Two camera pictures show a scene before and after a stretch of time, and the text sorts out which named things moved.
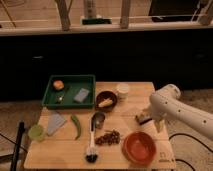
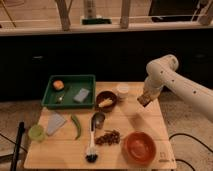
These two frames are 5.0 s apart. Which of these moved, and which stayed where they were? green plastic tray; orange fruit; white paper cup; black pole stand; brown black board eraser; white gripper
Moved: brown black board eraser; white gripper
Stayed: green plastic tray; black pole stand; white paper cup; orange fruit
